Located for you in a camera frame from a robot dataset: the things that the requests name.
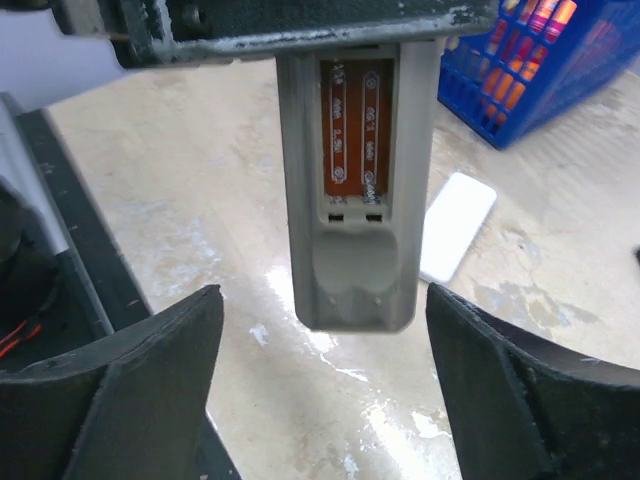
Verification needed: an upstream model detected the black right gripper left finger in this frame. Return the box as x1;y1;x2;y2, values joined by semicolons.
1;285;224;479

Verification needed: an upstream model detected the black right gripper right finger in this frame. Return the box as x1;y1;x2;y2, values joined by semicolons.
426;283;639;479

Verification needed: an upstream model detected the white remote control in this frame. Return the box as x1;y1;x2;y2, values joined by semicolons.
419;172;497;284

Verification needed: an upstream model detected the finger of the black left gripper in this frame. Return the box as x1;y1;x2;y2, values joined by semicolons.
50;0;499;68

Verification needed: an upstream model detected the blue plastic shopping basket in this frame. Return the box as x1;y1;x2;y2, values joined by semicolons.
438;1;639;149

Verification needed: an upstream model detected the grey remote control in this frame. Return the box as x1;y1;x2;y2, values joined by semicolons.
276;40;442;332

